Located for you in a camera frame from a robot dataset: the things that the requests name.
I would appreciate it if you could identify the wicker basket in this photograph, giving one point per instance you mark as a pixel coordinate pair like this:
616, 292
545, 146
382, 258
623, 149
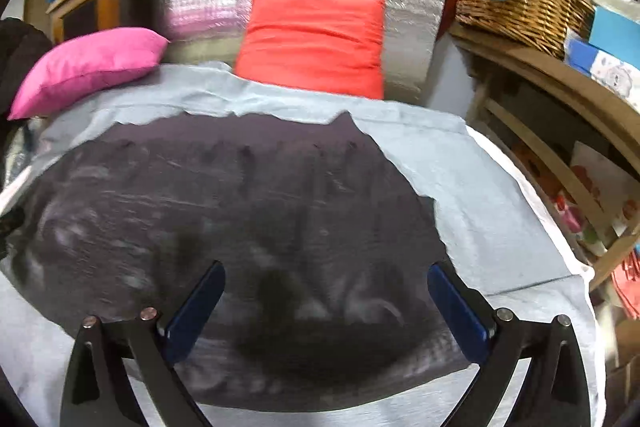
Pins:
520, 7

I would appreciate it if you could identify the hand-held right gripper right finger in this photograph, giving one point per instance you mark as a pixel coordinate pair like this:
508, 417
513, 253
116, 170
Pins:
457, 307

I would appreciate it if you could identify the pile of red clothes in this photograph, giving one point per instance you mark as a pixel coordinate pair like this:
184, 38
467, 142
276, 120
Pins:
627, 277

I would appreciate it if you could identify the black puffer jacket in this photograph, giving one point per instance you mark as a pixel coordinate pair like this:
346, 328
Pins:
20, 57

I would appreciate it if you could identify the white printed box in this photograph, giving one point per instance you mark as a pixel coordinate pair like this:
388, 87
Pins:
610, 74

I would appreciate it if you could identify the pink pillow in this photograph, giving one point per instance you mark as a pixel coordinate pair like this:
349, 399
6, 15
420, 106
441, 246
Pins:
90, 67

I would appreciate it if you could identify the red pillow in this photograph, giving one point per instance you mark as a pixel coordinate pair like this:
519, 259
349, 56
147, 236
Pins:
310, 42

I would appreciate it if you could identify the wooden table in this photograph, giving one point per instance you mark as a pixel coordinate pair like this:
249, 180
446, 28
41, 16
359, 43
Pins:
550, 77

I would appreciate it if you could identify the blue shoebox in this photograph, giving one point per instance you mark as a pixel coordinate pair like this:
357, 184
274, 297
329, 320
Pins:
617, 34

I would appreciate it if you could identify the dark quilted jacket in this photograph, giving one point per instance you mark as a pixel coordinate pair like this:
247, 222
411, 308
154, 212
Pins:
225, 207

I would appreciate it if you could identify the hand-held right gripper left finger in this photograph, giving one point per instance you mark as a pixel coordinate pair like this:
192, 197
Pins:
195, 307

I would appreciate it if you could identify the grey blanket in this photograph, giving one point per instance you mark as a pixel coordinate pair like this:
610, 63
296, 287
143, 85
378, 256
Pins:
490, 217

